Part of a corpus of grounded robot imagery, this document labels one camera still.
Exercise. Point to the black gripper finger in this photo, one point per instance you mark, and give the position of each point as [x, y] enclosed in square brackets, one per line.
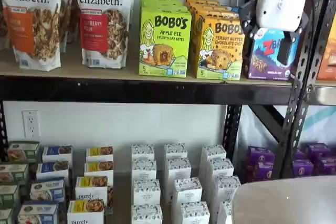
[249, 16]
[284, 51]

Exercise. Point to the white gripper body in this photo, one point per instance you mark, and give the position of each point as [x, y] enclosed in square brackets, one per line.
[281, 1]

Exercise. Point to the purple blue Zbar box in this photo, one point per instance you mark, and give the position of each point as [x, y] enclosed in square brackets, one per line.
[265, 56]

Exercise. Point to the orange snack box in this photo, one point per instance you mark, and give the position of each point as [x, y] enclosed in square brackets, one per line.
[328, 58]

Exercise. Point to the purple snack box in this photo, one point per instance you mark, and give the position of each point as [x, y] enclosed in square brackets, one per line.
[318, 151]
[299, 155]
[326, 166]
[303, 167]
[260, 155]
[258, 172]

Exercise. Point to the white patterned box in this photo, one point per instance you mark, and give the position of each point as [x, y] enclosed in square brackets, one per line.
[146, 214]
[178, 170]
[213, 154]
[194, 213]
[227, 190]
[220, 170]
[175, 151]
[187, 191]
[144, 170]
[143, 151]
[224, 212]
[147, 192]

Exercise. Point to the black metal shelf rack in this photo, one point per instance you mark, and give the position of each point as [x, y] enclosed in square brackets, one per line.
[131, 90]

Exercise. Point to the white yellow granola box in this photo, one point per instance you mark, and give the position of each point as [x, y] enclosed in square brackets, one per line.
[99, 153]
[98, 169]
[86, 212]
[92, 188]

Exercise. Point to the blue food box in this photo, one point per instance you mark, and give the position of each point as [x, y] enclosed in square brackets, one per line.
[52, 170]
[57, 153]
[38, 213]
[47, 191]

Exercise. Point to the green food box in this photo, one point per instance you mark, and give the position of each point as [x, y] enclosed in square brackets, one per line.
[13, 174]
[5, 216]
[22, 151]
[9, 196]

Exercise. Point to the red label granola bag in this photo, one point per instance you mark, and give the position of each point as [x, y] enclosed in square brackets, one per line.
[105, 24]

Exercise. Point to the black and white chair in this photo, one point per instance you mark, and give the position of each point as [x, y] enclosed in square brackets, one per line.
[283, 203]

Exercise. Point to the white granola bag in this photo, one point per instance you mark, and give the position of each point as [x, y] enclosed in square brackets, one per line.
[3, 22]
[63, 19]

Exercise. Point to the orange label granola bag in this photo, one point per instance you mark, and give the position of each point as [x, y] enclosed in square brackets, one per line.
[31, 24]

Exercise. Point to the white wall outlet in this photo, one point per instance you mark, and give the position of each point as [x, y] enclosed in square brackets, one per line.
[30, 123]

